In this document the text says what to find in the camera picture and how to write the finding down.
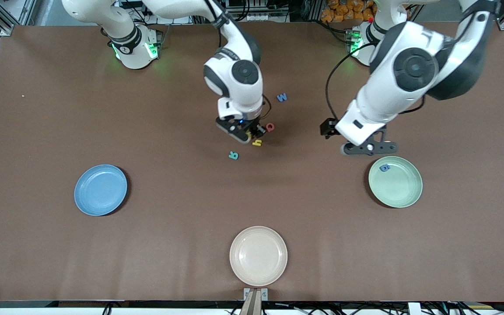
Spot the green plate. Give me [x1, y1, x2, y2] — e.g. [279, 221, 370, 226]
[368, 156, 423, 209]

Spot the beige plate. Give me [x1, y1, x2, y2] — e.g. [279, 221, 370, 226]
[229, 226, 288, 287]

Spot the blue plate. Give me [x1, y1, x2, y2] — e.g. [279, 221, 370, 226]
[74, 164, 128, 217]

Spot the orange snack bag pile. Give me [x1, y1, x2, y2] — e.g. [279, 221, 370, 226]
[321, 0, 377, 23]

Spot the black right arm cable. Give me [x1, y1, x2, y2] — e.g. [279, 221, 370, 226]
[259, 93, 273, 121]

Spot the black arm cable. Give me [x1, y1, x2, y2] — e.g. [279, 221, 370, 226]
[259, 93, 273, 121]
[325, 41, 426, 123]

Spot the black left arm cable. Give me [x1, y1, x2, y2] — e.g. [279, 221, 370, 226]
[325, 41, 426, 123]

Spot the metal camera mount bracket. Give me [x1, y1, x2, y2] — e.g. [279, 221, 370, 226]
[243, 287, 269, 315]

